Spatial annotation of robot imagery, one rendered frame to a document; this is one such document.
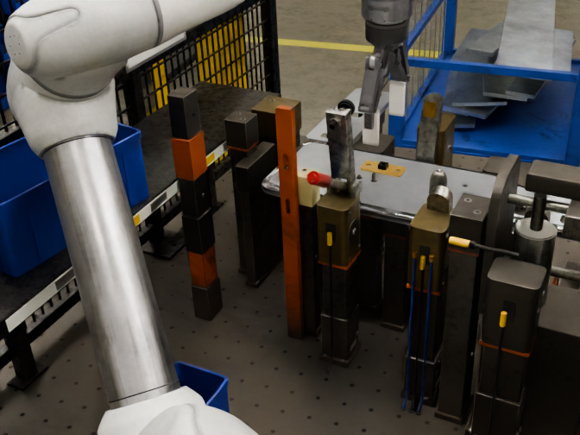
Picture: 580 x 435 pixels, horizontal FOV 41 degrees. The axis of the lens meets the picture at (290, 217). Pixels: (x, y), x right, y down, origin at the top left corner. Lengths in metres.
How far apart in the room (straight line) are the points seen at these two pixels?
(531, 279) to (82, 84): 0.66
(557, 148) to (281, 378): 2.27
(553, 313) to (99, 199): 0.69
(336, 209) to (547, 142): 2.33
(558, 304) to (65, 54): 0.81
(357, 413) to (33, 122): 0.74
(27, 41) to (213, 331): 0.80
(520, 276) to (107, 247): 0.57
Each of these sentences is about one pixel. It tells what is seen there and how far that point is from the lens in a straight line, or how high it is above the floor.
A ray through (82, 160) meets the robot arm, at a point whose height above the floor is 1.24.
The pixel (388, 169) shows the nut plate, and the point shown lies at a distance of 1.54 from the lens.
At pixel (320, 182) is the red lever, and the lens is 1.23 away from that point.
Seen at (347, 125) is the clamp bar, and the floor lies 1.19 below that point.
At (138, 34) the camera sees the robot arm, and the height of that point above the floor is 1.41.
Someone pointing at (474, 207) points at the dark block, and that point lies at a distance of 1.20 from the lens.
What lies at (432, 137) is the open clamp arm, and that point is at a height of 1.04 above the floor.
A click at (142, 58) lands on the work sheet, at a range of 1.72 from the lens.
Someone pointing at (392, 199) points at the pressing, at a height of 1.00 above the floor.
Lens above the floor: 1.74
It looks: 32 degrees down
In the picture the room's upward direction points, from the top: 3 degrees counter-clockwise
